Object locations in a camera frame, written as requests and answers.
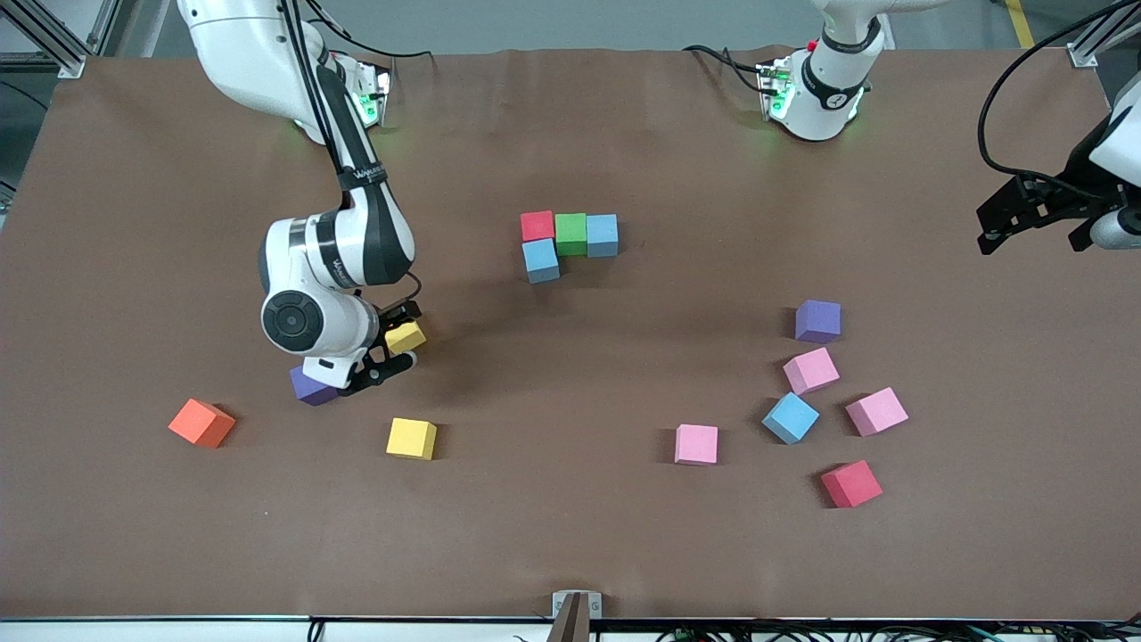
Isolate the yellow foam block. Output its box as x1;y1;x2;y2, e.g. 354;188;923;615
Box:
386;417;439;462
385;321;428;356

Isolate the light blue foam block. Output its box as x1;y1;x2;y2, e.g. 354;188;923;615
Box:
586;214;620;259
522;239;561;284
762;392;820;445

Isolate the green foam block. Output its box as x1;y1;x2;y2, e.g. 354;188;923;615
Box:
554;212;589;258

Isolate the purple foam block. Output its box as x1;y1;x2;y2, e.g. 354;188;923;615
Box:
289;364;341;407
795;300;842;344

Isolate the orange foam block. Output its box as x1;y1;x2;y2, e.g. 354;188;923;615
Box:
168;398;237;449

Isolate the pink foam block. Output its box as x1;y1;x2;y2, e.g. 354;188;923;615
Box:
783;347;841;396
845;387;910;438
674;424;719;466

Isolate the brown table mat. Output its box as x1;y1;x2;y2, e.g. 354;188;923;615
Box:
0;45;1141;622

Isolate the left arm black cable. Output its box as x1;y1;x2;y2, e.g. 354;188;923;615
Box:
977;0;1141;193

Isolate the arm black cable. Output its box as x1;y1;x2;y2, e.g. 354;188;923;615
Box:
281;0;424;309
977;0;1141;193

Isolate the aluminium frame post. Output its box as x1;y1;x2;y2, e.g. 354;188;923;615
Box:
0;0;117;79
1067;0;1141;70

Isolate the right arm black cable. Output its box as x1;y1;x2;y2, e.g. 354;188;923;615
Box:
281;0;424;309

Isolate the black base cable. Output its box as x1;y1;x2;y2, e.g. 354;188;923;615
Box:
682;43;769;95

